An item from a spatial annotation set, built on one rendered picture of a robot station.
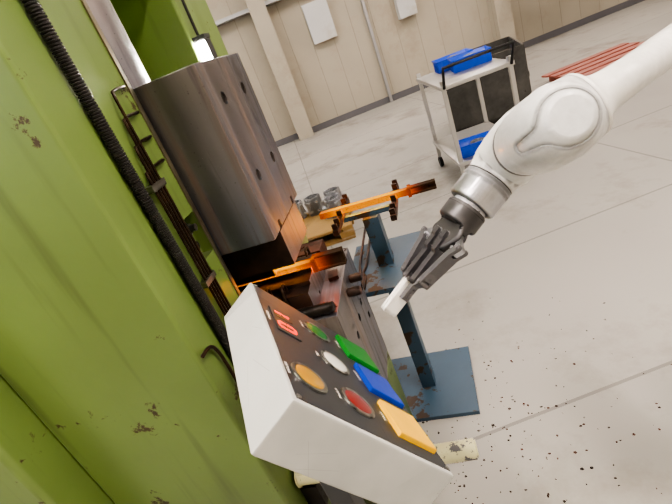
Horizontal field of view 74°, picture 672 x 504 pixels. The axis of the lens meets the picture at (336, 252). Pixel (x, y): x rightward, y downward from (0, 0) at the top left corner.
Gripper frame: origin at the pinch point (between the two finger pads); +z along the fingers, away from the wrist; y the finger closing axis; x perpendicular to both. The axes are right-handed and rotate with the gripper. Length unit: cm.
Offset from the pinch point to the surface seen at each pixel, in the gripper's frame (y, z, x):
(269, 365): -18.0, 15.0, 22.3
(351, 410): -23.0, 13.3, 11.8
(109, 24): 50, -8, 67
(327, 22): 801, -274, -78
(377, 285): 72, 7, -41
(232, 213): 33.6, 8.8, 25.9
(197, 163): 35, 4, 38
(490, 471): 35, 35, -104
